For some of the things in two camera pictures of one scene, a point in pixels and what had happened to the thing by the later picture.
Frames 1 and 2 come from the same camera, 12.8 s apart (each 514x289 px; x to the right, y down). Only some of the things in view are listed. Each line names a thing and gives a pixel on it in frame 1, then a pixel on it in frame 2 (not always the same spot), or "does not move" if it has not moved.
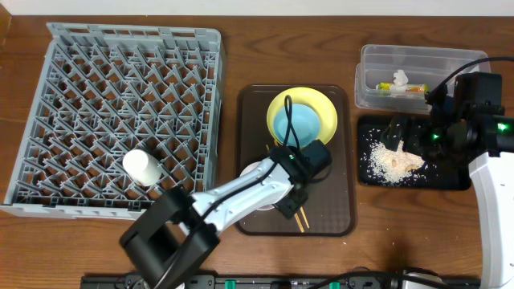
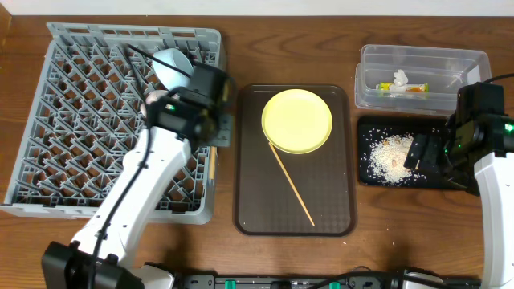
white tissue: (400, 78) does not move
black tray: (380, 166) does not move
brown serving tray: (332, 197) does not move
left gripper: (292, 201) to (224, 129)
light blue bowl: (305, 124) to (169, 76)
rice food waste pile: (397, 167) does not move
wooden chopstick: (296, 217) to (214, 154)
